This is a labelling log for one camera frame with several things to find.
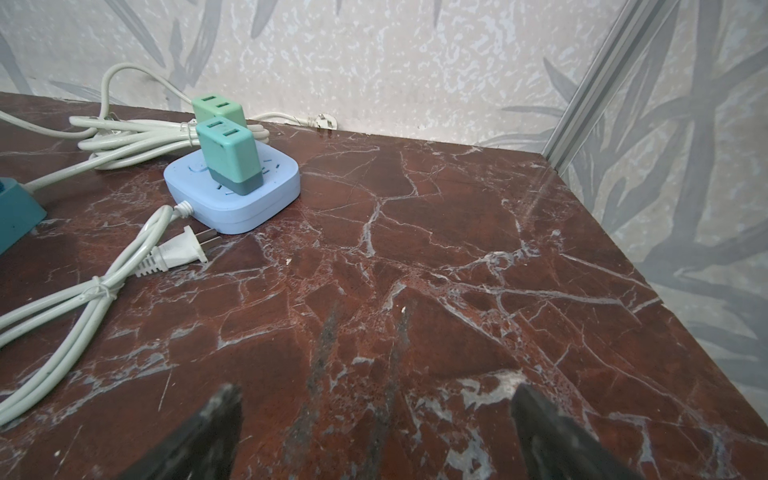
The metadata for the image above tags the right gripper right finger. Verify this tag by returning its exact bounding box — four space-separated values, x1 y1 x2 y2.
510 384 641 480

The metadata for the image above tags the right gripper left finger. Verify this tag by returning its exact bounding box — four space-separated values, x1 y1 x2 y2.
118 384 243 479

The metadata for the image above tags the light blue square power socket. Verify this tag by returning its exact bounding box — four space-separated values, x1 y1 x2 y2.
163 146 302 236

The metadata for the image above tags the teal power strip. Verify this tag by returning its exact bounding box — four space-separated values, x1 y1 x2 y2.
0 177 47 254

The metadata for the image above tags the teal green usb adapter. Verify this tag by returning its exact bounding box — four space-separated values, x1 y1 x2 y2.
195 117 264 196

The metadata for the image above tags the light green usb adapter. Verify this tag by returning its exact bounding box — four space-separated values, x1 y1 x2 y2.
192 94 247 127

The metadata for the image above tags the white socket cable with plug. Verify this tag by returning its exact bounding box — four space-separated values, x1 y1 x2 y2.
0 200 222 428

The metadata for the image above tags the white bundled strip cable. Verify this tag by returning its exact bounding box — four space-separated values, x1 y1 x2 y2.
0 62 338 194

